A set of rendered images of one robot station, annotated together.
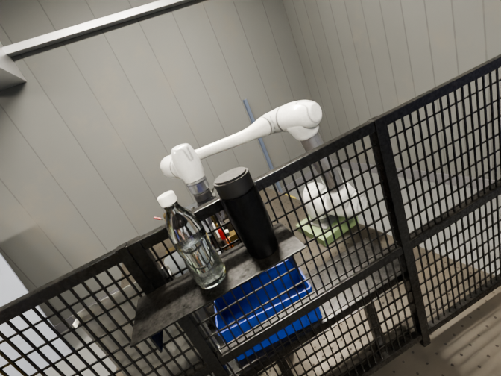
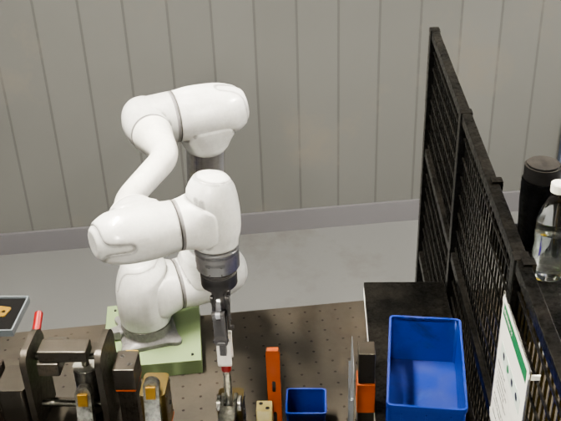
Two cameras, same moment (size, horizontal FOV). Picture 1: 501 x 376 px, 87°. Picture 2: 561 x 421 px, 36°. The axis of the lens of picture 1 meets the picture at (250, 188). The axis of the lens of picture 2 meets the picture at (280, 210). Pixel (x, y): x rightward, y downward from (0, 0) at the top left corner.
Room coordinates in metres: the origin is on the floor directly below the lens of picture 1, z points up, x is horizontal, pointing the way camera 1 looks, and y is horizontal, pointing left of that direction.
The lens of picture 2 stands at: (0.66, 1.58, 2.38)
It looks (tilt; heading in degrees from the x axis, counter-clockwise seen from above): 30 degrees down; 283
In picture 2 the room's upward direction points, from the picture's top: 2 degrees counter-clockwise
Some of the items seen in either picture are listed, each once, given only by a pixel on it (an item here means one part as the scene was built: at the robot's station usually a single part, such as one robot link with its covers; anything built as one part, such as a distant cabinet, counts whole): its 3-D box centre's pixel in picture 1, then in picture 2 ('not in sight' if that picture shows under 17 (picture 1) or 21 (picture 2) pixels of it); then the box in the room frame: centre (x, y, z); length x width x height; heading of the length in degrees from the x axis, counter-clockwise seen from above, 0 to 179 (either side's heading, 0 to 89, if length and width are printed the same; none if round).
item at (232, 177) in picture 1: (247, 214); (538, 202); (0.47, 0.03, 1.52); 0.07 x 0.07 x 0.18
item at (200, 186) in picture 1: (197, 185); (217, 256); (1.10, 0.20, 1.44); 0.09 x 0.09 x 0.06
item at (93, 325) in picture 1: (155, 337); (512, 395); (0.51, 0.36, 1.30); 0.23 x 0.02 x 0.31; 99
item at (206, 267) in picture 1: (190, 239); (553, 230); (0.45, 0.14, 1.53); 0.07 x 0.07 x 0.20
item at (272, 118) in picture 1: (276, 120); (147, 120); (1.40, -0.28, 1.51); 0.18 x 0.14 x 0.13; 124
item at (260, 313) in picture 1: (265, 306); (424, 381); (0.67, 0.11, 1.10); 0.30 x 0.17 x 0.13; 94
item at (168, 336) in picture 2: (320, 215); (140, 326); (1.54, -0.36, 0.79); 0.22 x 0.18 x 0.06; 28
